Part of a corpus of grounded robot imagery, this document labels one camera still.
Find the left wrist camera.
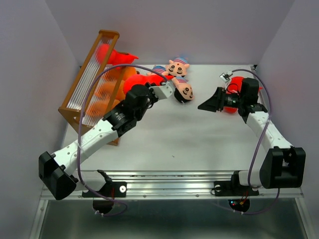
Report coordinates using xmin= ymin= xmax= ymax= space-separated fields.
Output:
xmin=151 ymin=83 xmax=174 ymax=100

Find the red shark plush back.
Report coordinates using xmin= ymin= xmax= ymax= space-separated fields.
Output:
xmin=225 ymin=76 xmax=245 ymax=95

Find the aluminium frame rail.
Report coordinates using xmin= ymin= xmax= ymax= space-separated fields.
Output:
xmin=41 ymin=170 xmax=305 ymax=201

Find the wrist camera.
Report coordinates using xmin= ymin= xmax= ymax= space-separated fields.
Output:
xmin=151 ymin=83 xmax=174 ymax=100
xmin=219 ymin=71 xmax=233 ymax=83

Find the cartoon boy doll upper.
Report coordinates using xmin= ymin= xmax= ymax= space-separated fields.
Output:
xmin=165 ymin=57 xmax=190 ymax=77

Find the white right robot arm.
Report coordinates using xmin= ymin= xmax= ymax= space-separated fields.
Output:
xmin=198 ymin=78 xmax=306 ymax=194

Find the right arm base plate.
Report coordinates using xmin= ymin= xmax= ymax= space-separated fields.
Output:
xmin=211 ymin=181 xmax=260 ymax=198

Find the cartoon boy doll lower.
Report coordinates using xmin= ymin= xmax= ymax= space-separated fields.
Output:
xmin=172 ymin=76 xmax=194 ymax=104

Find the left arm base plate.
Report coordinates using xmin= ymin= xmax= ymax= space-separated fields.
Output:
xmin=98 ymin=181 xmax=127 ymax=198

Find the orange shark plush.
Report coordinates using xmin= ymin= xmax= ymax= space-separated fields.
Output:
xmin=94 ymin=80 xmax=125 ymax=101
xmin=86 ymin=99 xmax=110 ymax=117
xmin=102 ymin=67 xmax=138 ymax=82

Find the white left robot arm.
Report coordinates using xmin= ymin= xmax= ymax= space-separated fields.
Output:
xmin=38 ymin=84 xmax=172 ymax=200

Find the wooden toy shelf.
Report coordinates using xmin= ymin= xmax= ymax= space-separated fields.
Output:
xmin=58 ymin=30 xmax=122 ymax=134

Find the red shark plush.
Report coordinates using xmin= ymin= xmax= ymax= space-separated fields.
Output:
xmin=223 ymin=107 xmax=238 ymax=114
xmin=225 ymin=76 xmax=245 ymax=95
xmin=95 ymin=43 xmax=139 ymax=66
xmin=123 ymin=74 xmax=173 ymax=95

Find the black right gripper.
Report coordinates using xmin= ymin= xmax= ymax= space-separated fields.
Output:
xmin=197 ymin=87 xmax=245 ymax=113

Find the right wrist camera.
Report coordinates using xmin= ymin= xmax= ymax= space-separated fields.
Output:
xmin=219 ymin=71 xmax=233 ymax=83

